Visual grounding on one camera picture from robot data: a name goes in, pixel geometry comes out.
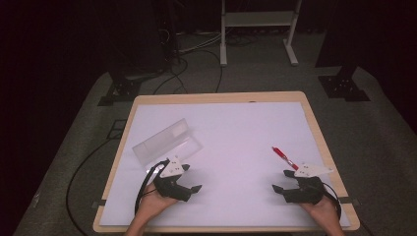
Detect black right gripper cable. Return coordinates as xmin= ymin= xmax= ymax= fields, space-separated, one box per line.
xmin=322 ymin=182 xmax=343 ymax=221

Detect long black floor cable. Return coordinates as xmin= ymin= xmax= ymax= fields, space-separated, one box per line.
xmin=65 ymin=137 xmax=116 ymax=236

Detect wooden table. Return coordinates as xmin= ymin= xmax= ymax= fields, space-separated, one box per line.
xmin=92 ymin=90 xmax=361 ymax=234

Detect black stand base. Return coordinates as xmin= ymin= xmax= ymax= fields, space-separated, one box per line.
xmin=96 ymin=70 xmax=144 ymax=107
xmin=315 ymin=62 xmax=372 ymax=103

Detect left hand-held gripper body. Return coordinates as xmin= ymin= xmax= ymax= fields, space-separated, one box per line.
xmin=152 ymin=156 xmax=193 ymax=203

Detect person's right hand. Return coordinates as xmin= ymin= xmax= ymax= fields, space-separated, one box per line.
xmin=298 ymin=194 xmax=342 ymax=225

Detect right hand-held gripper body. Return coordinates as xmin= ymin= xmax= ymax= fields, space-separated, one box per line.
xmin=282 ymin=162 xmax=334 ymax=206

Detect clear plastic pencil case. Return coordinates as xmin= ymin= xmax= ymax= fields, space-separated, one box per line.
xmin=131 ymin=118 xmax=205 ymax=168

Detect white metal stand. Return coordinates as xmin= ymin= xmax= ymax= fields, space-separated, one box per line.
xmin=219 ymin=0 xmax=300 ymax=68

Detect white floor cables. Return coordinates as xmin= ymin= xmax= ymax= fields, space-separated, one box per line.
xmin=178 ymin=31 xmax=224 ymax=54

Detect person's left hand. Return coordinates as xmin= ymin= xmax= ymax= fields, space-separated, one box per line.
xmin=135 ymin=181 xmax=180 ymax=224

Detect red pen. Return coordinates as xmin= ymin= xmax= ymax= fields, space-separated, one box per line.
xmin=271 ymin=146 xmax=300 ymax=171

